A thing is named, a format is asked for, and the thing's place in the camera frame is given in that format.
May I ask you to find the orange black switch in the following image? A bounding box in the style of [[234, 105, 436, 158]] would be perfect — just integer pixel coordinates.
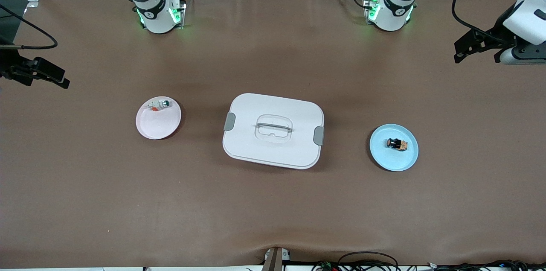
[[386, 137, 408, 152]]

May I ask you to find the small white and red part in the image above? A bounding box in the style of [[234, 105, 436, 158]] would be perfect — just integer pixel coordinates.
[[146, 99, 172, 112]]

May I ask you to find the pink round plate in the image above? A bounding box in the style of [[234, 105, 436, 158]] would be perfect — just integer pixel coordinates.
[[136, 96, 182, 140]]

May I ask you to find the blue round plate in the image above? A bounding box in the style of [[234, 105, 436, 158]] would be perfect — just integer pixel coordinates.
[[369, 124, 419, 172]]

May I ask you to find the white storage box lid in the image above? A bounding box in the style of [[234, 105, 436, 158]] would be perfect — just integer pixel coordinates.
[[222, 93, 325, 170]]

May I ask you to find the brown table mat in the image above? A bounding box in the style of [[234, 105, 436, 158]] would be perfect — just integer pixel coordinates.
[[0, 0, 546, 268]]

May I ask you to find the black cable bundle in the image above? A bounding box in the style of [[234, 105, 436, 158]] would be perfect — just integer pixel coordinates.
[[427, 259, 546, 271]]

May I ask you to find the black looped cable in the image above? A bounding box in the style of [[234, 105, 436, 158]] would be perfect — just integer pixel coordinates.
[[337, 251, 400, 271]]

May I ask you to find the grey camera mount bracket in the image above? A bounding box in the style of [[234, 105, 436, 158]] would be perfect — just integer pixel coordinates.
[[261, 247, 291, 271]]

